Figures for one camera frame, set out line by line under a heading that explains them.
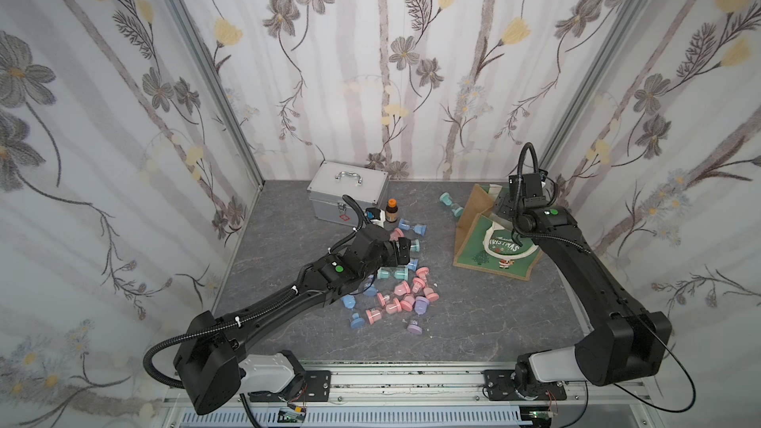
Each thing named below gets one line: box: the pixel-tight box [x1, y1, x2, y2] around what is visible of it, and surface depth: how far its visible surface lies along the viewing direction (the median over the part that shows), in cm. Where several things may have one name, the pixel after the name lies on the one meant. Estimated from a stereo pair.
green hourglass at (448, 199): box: [438, 192, 464, 217], surface depth 114 cm
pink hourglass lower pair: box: [376, 292, 403, 315], surface depth 88 cm
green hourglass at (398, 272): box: [376, 265, 409, 282], surface depth 95 cm
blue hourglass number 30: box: [339, 294, 356, 310], surface depth 88 cm
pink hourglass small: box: [415, 266, 440, 303], surface depth 92 cm
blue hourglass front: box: [350, 313, 366, 329], surface depth 84 cm
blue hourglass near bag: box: [398, 217, 428, 237], surface depth 106 cm
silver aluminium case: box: [307, 160, 390, 227], surface depth 101 cm
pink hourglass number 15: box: [364, 309, 382, 325], surface depth 85 cm
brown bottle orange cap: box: [385, 198, 399, 223], surface depth 106 cm
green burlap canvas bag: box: [452, 183, 544, 282], surface depth 92 cm
